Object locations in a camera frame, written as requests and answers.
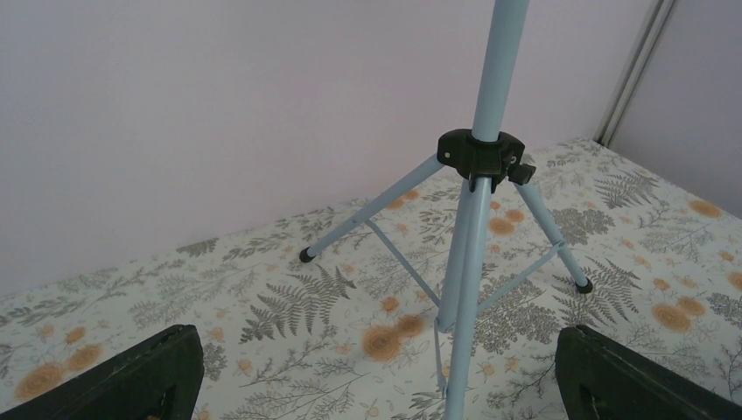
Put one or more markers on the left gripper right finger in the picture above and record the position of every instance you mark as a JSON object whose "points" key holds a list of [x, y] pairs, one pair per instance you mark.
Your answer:
{"points": [[598, 378]]}

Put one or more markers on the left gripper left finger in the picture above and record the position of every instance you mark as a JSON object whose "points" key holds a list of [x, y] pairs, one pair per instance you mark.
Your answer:
{"points": [[158, 378]]}

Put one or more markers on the floral patterned table cloth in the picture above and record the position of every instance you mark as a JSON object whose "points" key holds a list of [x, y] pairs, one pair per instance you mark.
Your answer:
{"points": [[351, 335]]}

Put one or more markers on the light blue music stand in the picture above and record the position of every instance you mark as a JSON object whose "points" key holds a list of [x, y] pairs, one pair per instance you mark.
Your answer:
{"points": [[483, 156]]}

